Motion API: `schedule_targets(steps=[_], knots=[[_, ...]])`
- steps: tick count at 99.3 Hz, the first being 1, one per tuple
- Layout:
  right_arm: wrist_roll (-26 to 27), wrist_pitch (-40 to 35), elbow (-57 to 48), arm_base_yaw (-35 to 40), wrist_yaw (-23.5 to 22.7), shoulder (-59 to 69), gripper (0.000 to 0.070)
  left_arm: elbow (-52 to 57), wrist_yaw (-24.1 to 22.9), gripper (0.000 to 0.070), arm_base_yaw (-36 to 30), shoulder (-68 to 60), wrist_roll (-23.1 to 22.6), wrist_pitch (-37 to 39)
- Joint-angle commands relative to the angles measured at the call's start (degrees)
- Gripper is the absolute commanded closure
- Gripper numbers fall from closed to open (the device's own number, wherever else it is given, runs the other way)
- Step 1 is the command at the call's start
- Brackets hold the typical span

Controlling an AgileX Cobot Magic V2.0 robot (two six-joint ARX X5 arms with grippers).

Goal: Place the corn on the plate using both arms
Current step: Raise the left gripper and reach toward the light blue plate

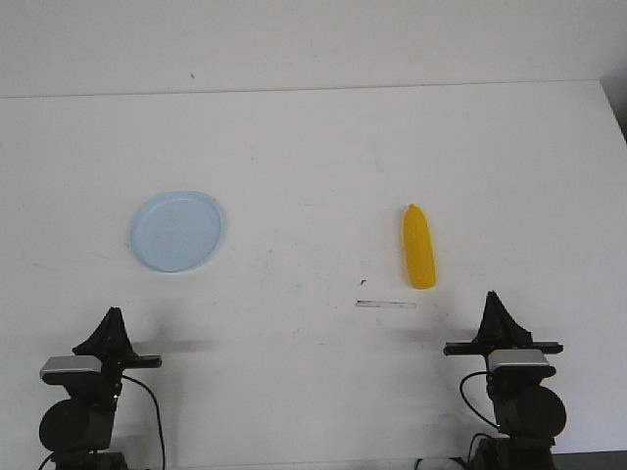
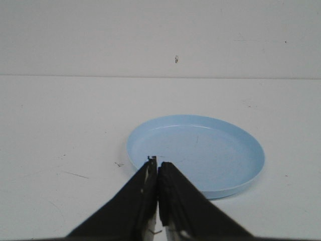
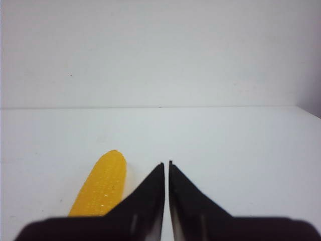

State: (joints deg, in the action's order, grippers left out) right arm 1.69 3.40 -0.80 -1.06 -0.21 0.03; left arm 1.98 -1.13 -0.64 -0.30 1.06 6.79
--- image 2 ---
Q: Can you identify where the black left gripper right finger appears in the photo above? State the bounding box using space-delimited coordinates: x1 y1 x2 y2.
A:
157 162 254 238

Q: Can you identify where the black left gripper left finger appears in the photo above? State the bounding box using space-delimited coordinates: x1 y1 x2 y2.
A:
67 156 157 238

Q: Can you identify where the light blue round plate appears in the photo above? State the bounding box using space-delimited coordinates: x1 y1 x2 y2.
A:
126 114 265 199

